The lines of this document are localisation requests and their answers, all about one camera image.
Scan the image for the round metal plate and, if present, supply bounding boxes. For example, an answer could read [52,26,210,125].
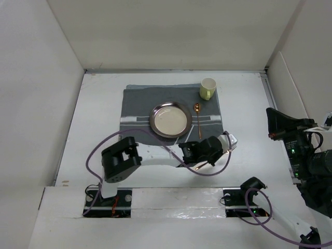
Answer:
[149,102,192,139]

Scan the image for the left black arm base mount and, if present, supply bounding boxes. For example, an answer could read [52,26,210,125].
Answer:
[82,185,132,218]

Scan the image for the white foil-covered front block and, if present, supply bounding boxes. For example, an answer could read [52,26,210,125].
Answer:
[131,188,226,219]

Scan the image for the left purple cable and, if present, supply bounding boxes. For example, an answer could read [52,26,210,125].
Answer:
[82,129,233,216]

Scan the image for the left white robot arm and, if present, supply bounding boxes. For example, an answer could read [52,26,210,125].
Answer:
[98,135,231,206]

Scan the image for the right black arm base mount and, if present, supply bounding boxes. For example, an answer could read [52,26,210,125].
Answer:
[219,177,266,218]

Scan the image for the pale green cup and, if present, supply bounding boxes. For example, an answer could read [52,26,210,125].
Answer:
[199,78,216,101]

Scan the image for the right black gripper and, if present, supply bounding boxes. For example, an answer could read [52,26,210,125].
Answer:
[266,106,317,177]

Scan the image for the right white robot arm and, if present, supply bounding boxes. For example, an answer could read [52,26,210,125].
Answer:
[240,107,331,248]

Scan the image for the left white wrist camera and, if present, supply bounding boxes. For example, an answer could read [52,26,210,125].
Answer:
[218,133,238,154]

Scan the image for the grey striped cloth placemat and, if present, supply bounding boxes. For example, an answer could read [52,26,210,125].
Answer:
[120,84,224,146]

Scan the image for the copper spoon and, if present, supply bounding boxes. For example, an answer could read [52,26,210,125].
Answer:
[193,103,202,139]

